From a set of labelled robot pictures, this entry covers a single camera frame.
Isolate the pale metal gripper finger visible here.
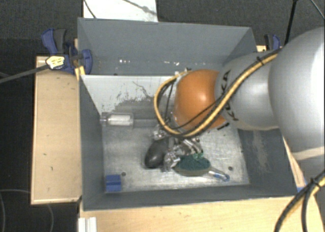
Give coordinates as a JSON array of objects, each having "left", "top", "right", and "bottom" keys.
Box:
[
  {"left": 151, "top": 128, "right": 168, "bottom": 142},
  {"left": 162, "top": 152, "right": 182, "bottom": 173}
]

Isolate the black egg-shaped object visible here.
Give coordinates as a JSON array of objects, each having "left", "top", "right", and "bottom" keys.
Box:
[{"left": 144, "top": 140, "right": 170, "bottom": 169}]

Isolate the dark green round brush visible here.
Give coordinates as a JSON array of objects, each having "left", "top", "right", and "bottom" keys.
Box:
[{"left": 174, "top": 155, "right": 231, "bottom": 182}]

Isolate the clear plastic bottle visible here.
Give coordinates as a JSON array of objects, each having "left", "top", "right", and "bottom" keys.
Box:
[{"left": 100, "top": 112, "right": 135, "bottom": 128}]

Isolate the blue block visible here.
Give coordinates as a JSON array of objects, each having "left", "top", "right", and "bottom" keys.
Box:
[{"left": 105, "top": 174, "right": 122, "bottom": 192}]

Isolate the grey metal bin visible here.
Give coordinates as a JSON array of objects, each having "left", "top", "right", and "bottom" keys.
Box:
[{"left": 77, "top": 17, "right": 298, "bottom": 211}]

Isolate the pale wood flat board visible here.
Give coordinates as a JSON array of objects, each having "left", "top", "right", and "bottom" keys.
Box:
[{"left": 30, "top": 55, "right": 83, "bottom": 205}]

